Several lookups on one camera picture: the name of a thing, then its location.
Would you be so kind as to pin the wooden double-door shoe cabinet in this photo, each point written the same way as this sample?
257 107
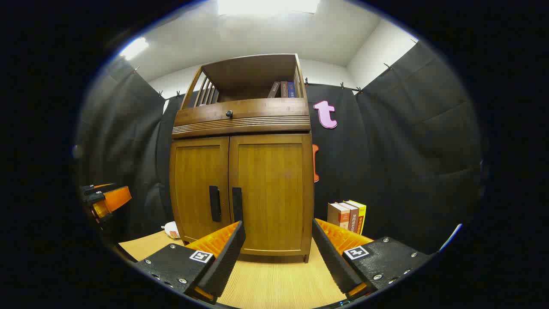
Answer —
253 71

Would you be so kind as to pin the wooden drawer with black knob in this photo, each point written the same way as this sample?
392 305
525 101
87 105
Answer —
266 109

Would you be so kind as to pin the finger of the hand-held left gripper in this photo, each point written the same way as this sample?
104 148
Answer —
92 188
116 198

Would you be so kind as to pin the blue book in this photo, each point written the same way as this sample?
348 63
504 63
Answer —
292 89

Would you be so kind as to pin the black backdrop cloth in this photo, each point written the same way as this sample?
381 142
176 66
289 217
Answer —
407 150

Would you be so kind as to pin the dark brown book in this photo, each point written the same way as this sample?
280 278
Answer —
284 89

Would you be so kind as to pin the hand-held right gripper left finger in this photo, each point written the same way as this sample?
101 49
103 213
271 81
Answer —
227 262

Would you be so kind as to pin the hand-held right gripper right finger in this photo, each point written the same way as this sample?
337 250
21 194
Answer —
332 262

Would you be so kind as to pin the large ceiling light panel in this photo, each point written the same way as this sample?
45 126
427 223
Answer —
266 6

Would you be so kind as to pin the small ceiling light panel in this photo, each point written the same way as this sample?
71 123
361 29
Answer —
134 48

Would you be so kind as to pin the yellow book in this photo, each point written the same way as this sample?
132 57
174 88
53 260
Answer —
361 216

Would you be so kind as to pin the wooden cabinet door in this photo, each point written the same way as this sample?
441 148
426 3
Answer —
193 184
274 189

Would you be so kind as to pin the small white bag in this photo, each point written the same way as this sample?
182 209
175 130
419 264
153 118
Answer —
171 230

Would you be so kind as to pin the leaning brown book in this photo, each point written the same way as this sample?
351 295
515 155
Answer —
273 90

